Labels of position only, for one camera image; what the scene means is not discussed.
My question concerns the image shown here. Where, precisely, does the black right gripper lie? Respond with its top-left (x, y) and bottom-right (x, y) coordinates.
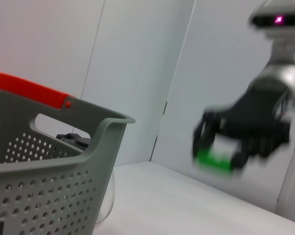
top-left (191, 78), bottom-right (294, 171)

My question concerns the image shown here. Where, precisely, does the green toy brick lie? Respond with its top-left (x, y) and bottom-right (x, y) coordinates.
top-left (194, 137), bottom-right (239, 177)

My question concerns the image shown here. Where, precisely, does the grey perforated plastic storage bin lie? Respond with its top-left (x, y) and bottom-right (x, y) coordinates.
top-left (0, 88), bottom-right (136, 235)

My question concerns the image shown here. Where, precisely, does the clear glass teapot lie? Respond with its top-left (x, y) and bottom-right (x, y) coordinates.
top-left (95, 168), bottom-right (116, 223)

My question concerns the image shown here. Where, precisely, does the black lid with steel strainer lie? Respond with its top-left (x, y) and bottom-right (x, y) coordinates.
top-left (55, 133), bottom-right (92, 150)

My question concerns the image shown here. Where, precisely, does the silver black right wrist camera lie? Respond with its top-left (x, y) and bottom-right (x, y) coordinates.
top-left (249, 0), bottom-right (295, 40)

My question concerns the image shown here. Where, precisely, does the orange bin handle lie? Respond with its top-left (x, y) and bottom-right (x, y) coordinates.
top-left (0, 70), bottom-right (77, 110)

